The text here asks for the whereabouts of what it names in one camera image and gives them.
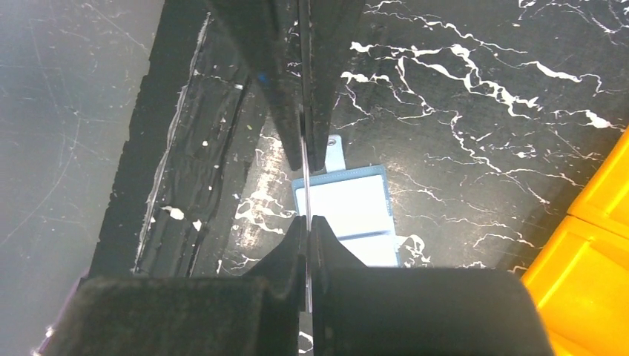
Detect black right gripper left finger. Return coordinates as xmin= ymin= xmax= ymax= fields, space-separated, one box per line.
xmin=43 ymin=217 xmax=307 ymax=355

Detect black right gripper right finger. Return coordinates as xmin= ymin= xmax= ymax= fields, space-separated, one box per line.
xmin=310 ymin=216 xmax=553 ymax=355

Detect blue card holder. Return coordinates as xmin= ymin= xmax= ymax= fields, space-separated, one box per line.
xmin=309 ymin=135 xmax=401 ymax=267

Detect right orange plastic bin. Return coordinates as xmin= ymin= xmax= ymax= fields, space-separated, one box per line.
xmin=521 ymin=217 xmax=628 ymax=355

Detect orange plastic bin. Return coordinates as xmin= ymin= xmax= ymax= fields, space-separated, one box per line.
xmin=568 ymin=132 xmax=628 ymax=238
xmin=521 ymin=217 xmax=628 ymax=355

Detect left orange plastic bin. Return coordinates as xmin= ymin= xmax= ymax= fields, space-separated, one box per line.
xmin=568 ymin=132 xmax=628 ymax=238

